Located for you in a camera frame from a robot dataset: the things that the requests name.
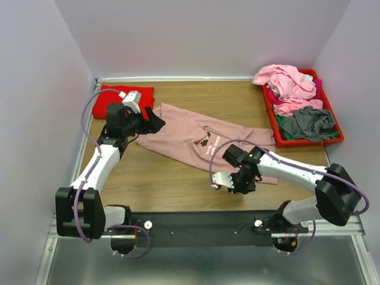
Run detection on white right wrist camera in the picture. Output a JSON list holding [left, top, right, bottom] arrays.
[[211, 172, 234, 189]]

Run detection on magenta t-shirt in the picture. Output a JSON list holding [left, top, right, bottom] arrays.
[[266, 79, 322, 105]]

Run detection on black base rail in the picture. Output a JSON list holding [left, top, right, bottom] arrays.
[[100, 210, 315, 249]]

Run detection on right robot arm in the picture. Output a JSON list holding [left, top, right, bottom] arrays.
[[222, 145, 360, 233]]

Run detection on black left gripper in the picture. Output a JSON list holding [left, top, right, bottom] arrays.
[[121, 106, 165, 137]]

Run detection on dusty pink graphic t-shirt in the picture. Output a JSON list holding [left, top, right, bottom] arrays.
[[136, 103, 276, 173]]

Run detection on grey t-shirt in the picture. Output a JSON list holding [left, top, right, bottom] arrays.
[[280, 106, 338, 143]]

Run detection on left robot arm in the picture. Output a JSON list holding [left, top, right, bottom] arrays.
[[55, 103, 166, 243]]

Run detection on light pink t-shirt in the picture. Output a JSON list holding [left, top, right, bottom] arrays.
[[252, 65, 323, 116]]

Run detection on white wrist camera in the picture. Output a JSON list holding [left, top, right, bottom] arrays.
[[118, 90, 141, 113], [211, 172, 234, 189]]

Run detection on red t-shirt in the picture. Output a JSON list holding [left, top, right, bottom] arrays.
[[92, 84, 154, 119]]

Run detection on green t-shirt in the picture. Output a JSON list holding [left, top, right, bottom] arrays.
[[272, 102, 339, 141]]

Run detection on red plastic bin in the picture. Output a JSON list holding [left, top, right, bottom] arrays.
[[261, 69, 344, 148]]

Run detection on white printed t-shirt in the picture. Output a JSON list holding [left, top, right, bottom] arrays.
[[264, 70, 316, 100]]

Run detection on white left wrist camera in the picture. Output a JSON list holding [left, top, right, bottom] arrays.
[[118, 90, 141, 113]]

